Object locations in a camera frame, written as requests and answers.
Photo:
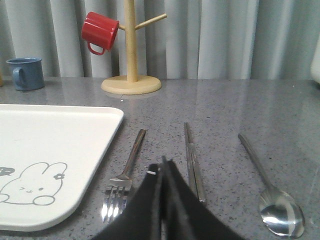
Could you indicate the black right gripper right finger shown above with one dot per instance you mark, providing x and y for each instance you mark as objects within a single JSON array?
[{"x": 186, "y": 217}]

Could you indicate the red enamel mug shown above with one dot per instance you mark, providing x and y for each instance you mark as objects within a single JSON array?
[{"x": 99, "y": 32}]

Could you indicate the wooden mug tree stand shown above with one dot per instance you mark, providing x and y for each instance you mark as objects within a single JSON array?
[{"x": 132, "y": 83}]

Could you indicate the grey pleated curtain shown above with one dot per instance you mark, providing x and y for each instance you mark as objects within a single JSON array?
[{"x": 199, "y": 39}]

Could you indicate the silver metal spoon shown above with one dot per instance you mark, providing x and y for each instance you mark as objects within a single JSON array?
[{"x": 279, "y": 211}]

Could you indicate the white object at edge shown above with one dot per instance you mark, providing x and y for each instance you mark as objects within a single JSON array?
[{"x": 315, "y": 64}]

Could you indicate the silver metal fork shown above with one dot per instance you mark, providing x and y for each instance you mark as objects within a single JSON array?
[{"x": 118, "y": 187}]

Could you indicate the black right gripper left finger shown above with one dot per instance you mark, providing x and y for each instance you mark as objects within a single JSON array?
[{"x": 142, "y": 217}]

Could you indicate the cream bunny print tray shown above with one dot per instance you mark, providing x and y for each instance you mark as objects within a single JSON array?
[{"x": 48, "y": 157}]

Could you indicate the blue enamel mug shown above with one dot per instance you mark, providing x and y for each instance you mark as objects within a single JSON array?
[{"x": 27, "y": 73}]

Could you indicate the silver metal chopstick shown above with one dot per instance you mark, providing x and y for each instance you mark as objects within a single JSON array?
[
  {"x": 197, "y": 175},
  {"x": 189, "y": 160}
]

